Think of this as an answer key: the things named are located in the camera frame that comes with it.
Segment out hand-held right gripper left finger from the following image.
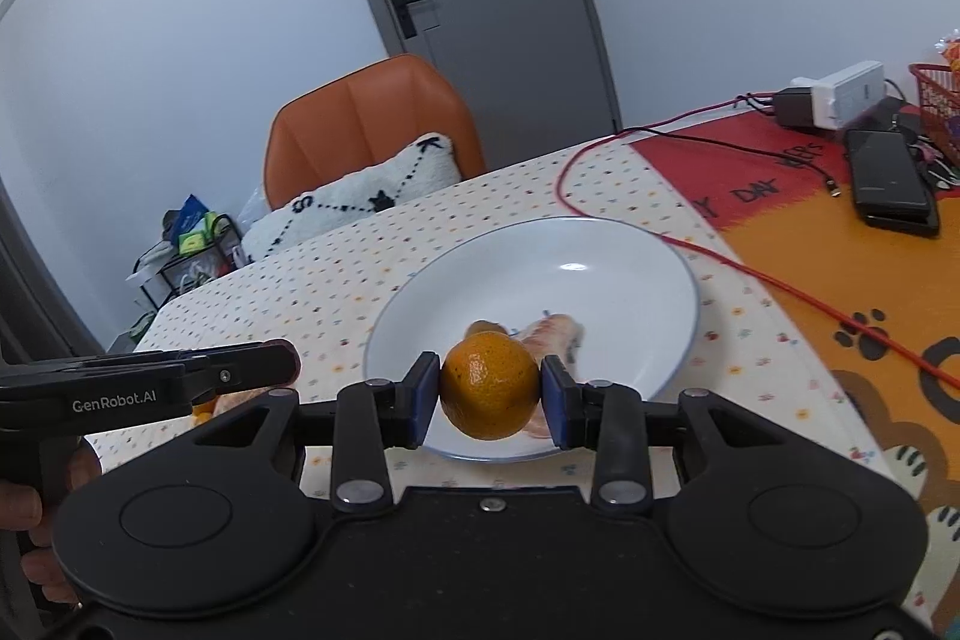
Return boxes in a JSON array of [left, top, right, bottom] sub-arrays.
[[191, 351, 442, 512]]

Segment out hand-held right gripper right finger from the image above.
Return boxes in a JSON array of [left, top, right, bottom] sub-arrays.
[[540, 355, 788, 510]]

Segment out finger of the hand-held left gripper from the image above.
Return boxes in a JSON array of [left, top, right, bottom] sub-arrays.
[[182, 340, 302, 402]]

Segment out peeled pomelo segment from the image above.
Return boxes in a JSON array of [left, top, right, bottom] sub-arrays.
[[212, 387, 275, 417], [517, 312, 585, 440]]

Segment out large orange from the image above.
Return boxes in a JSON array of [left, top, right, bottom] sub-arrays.
[[440, 332, 541, 440]]

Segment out white round plate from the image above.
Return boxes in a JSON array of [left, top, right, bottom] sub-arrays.
[[362, 216, 702, 461]]

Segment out person's left hand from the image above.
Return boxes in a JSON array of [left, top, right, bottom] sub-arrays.
[[0, 437, 102, 605]]

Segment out black metal rack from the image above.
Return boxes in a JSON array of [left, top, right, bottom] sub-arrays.
[[133, 211, 250, 313]]

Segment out green boxes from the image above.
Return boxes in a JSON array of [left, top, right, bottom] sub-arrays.
[[176, 214, 219, 256]]

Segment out white plastic bag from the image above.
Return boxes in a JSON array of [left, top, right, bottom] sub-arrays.
[[236, 190, 271, 238]]

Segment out white pillow with black stars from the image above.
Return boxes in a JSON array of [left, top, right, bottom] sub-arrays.
[[241, 134, 460, 267]]

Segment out orange leather chair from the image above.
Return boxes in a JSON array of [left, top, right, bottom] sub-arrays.
[[264, 53, 487, 211]]

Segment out orange printed mat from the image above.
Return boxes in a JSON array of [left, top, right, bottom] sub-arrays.
[[630, 107, 960, 620]]

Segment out black power adapter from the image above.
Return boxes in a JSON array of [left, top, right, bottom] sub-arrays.
[[772, 89, 823, 130]]

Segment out black power bank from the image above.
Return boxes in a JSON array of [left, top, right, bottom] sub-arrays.
[[844, 128, 941, 237]]

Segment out white power strip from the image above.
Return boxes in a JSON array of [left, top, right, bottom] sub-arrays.
[[791, 60, 887, 128]]

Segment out red plastic basket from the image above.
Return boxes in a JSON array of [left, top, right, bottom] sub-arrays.
[[909, 61, 960, 166]]

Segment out dark grey doorway frame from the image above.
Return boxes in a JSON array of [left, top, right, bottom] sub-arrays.
[[0, 175, 106, 378]]

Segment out red cable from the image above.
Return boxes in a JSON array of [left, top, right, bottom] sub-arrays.
[[555, 92, 960, 390]]

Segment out thin black cable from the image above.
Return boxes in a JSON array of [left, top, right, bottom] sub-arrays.
[[634, 126, 845, 199]]

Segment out black door handle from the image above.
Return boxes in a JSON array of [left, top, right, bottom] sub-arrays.
[[386, 0, 431, 40]]

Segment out tangle of dark cables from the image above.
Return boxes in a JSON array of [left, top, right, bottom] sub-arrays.
[[892, 115, 960, 191]]

